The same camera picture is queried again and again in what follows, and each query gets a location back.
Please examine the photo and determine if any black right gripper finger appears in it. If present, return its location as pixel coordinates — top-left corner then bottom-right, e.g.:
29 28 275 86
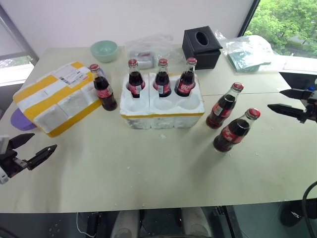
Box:
267 103 308 124
279 88 314 101

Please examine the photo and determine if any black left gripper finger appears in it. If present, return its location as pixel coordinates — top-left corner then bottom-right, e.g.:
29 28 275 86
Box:
26 144 58 171
8 133 36 151

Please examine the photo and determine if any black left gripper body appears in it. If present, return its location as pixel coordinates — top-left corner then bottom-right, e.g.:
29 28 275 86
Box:
0 149 29 178

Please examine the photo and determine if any dark window frame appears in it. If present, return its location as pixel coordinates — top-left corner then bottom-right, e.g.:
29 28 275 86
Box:
238 0 261 37
0 4 40 63

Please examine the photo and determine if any pale green bowl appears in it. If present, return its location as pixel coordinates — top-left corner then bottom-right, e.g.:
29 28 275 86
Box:
90 40 118 63

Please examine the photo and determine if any glass cola bottle red cap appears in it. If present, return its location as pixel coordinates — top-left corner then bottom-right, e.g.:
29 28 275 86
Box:
88 63 118 112
213 108 261 153
126 59 146 99
174 57 198 98
206 82 245 129
153 58 172 98

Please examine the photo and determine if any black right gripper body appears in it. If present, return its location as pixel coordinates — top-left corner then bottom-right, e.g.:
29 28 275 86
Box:
305 89 317 123

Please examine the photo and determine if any clear plastic bag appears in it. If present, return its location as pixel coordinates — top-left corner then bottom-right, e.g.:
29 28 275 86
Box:
214 30 288 73
124 33 185 70

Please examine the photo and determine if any green folded cloth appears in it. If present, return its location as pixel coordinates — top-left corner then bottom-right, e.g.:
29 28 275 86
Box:
227 51 272 73

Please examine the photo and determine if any purple round plate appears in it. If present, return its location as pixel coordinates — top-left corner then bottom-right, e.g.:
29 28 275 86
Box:
10 109 37 132

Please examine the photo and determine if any black round base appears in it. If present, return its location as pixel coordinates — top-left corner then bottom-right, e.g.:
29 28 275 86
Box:
280 200 317 227

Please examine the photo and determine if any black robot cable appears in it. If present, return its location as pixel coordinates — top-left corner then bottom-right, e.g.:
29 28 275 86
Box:
302 180 317 238

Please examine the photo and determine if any black tissue box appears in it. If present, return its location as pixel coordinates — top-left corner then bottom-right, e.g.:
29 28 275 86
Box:
182 24 223 70

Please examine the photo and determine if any foam box with yellow tape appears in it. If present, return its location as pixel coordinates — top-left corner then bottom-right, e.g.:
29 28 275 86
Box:
12 61 104 138

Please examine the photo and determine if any white foam bottle tray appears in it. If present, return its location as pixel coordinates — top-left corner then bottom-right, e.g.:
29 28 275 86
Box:
119 71 206 130

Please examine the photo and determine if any grey tissue packet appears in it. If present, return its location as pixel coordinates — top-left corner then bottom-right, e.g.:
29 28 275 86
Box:
128 49 156 70

